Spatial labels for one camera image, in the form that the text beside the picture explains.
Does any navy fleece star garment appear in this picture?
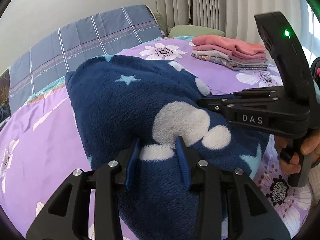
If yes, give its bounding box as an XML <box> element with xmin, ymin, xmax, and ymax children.
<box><xmin>65</xmin><ymin>55</ymin><xmax>269</xmax><ymax>239</ymax></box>

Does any person's right hand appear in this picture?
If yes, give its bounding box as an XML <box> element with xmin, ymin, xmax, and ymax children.
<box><xmin>273</xmin><ymin>127</ymin><xmax>320</xmax><ymax>176</ymax></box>

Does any purple floral bed sheet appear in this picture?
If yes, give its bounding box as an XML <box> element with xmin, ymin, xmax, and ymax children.
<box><xmin>1</xmin><ymin>40</ymin><xmax>313</xmax><ymax>235</ymax></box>

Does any folded blue patterned garment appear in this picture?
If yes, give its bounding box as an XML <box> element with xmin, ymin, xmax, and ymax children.
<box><xmin>191</xmin><ymin>54</ymin><xmax>268</xmax><ymax>70</ymax></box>

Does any folded coral pink garment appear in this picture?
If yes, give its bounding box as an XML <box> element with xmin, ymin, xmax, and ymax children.
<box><xmin>192</xmin><ymin>35</ymin><xmax>266</xmax><ymax>60</ymax></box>

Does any folded grey white garment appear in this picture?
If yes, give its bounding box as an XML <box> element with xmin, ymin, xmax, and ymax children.
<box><xmin>192</xmin><ymin>50</ymin><xmax>269</xmax><ymax>64</ymax></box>

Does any dark teal crumpled blanket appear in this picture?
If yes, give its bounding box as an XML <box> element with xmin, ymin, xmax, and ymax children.
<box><xmin>0</xmin><ymin>103</ymin><xmax>10</xmax><ymax>122</ymax></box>

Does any beige pleated curtain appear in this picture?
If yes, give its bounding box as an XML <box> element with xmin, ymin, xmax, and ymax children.
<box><xmin>153</xmin><ymin>0</ymin><xmax>316</xmax><ymax>48</ymax></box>

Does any green pillow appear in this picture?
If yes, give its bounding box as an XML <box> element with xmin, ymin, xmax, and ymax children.
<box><xmin>153</xmin><ymin>12</ymin><xmax>225</xmax><ymax>38</ymax></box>

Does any blue plaid quilt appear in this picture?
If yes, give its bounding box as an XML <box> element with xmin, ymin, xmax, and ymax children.
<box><xmin>9</xmin><ymin>5</ymin><xmax>164</xmax><ymax>113</ymax></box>

